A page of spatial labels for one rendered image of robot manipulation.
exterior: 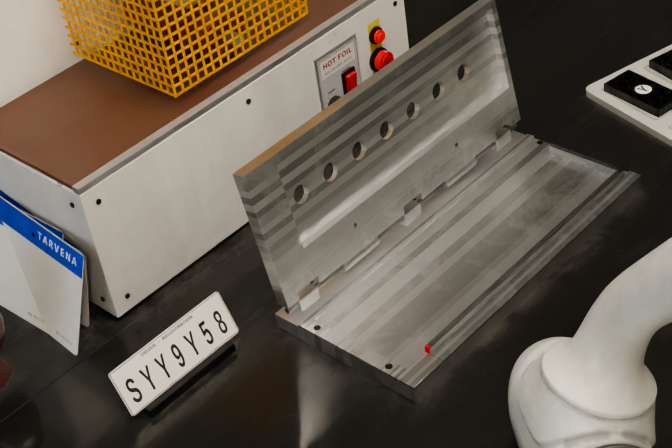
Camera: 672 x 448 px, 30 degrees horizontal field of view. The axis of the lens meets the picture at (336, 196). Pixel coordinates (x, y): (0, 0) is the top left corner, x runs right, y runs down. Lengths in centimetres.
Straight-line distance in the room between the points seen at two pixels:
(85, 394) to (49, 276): 15
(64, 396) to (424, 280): 43
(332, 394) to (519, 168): 42
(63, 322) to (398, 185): 42
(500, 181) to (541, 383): 52
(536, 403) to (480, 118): 56
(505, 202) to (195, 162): 38
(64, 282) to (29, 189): 12
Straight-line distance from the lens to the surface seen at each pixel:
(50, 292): 150
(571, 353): 110
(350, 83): 164
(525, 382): 115
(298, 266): 140
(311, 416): 134
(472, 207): 155
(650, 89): 175
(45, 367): 149
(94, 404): 142
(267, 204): 135
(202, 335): 141
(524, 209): 154
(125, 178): 143
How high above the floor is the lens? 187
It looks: 37 degrees down
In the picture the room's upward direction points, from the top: 9 degrees counter-clockwise
